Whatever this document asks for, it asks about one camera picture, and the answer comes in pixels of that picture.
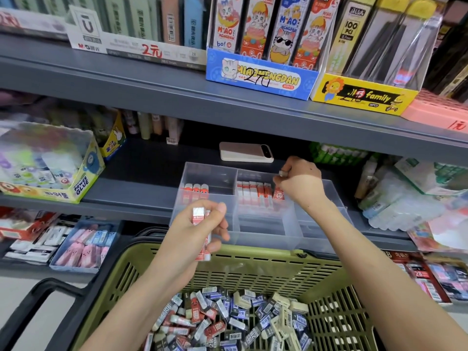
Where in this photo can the person's left hand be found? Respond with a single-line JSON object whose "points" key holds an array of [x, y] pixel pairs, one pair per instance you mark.
{"points": [[184, 233]]}

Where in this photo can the person's right hand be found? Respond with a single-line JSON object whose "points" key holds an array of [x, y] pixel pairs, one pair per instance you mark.
{"points": [[301, 182]]}

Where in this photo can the person's left thumb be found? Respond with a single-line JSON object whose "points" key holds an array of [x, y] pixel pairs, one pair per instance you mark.
{"points": [[214, 217]]}

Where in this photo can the person's right fingers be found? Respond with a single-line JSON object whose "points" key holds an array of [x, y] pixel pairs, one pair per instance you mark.
{"points": [[283, 182]]}

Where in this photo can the red white eraser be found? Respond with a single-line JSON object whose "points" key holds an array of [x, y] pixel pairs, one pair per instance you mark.
{"points": [[204, 250], [204, 190], [198, 215], [196, 190], [188, 190], [283, 173]]}

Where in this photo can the person's left forearm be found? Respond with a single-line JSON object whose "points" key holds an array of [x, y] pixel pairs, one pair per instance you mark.
{"points": [[146, 307]]}

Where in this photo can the person's right forearm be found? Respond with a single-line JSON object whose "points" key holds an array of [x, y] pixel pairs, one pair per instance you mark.
{"points": [[376, 285]]}

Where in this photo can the row of red sleeved erasers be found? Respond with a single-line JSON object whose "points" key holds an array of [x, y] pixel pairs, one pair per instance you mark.
{"points": [[256, 193]]}

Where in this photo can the clear plastic organizer box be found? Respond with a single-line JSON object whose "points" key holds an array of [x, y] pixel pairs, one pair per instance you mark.
{"points": [[263, 222]]}

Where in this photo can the beige smartphone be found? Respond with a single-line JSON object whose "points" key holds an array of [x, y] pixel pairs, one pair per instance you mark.
{"points": [[245, 152]]}

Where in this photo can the row of green glue sticks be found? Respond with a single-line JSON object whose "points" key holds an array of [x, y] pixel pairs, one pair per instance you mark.
{"points": [[338, 154]]}

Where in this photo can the green plastic shopping basket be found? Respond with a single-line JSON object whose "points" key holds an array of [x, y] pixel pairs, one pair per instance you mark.
{"points": [[256, 268]]}

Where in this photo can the dark grey shelf board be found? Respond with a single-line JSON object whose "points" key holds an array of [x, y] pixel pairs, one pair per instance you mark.
{"points": [[139, 182]]}

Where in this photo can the pile of mixed loose erasers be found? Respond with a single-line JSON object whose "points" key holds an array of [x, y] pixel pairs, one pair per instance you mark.
{"points": [[234, 321]]}

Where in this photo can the blue cat display box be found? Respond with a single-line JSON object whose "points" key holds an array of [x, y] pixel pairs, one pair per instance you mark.
{"points": [[256, 78]]}

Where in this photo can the clear plastic bag of stationery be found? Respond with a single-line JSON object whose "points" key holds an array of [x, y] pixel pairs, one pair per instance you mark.
{"points": [[398, 204]]}

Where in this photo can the yellow lion display box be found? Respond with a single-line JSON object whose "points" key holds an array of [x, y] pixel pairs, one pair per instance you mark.
{"points": [[362, 94]]}

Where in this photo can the small yellow rabbit box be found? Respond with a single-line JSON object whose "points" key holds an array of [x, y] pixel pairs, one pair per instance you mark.
{"points": [[114, 138]]}

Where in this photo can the group of pink blue erasers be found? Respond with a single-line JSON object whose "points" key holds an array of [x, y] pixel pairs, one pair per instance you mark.
{"points": [[86, 246]]}

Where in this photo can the yellow glue display box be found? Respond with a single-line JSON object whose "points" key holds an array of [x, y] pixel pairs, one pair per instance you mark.
{"points": [[84, 179]]}

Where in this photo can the grey metal shelf board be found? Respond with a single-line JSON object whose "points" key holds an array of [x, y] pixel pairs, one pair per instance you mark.
{"points": [[164, 89]]}

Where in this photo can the cat print pencil lead pack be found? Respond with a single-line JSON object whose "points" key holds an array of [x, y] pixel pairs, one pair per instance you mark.
{"points": [[314, 32], [287, 31], [256, 27], [227, 21]]}

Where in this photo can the yellow capped lead refill pack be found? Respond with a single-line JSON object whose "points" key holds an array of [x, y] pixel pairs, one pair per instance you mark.
{"points": [[349, 36], [380, 40], [413, 47]]}

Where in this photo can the blue tray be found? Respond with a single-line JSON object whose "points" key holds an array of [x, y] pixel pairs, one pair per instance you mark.
{"points": [[58, 265]]}

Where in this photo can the red pencil box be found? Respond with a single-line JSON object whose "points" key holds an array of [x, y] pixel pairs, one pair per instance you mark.
{"points": [[420, 275]]}

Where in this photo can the pink display box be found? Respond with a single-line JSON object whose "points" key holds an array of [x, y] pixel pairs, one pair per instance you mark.
{"points": [[435, 111]]}

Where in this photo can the pile of white correction tapes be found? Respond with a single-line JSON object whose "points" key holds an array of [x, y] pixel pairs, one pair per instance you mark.
{"points": [[36, 244]]}

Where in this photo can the group of glue sticks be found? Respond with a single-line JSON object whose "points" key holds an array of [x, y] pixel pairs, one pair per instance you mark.
{"points": [[40, 164]]}

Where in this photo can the white display box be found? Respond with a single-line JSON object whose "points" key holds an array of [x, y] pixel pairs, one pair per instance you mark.
{"points": [[139, 49]]}

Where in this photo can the red white packet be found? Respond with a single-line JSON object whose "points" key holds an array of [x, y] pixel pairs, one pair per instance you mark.
{"points": [[25, 224]]}

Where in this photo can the row of pastel stationery packs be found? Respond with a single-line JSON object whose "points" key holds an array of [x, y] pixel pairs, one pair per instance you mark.
{"points": [[146, 16]]}

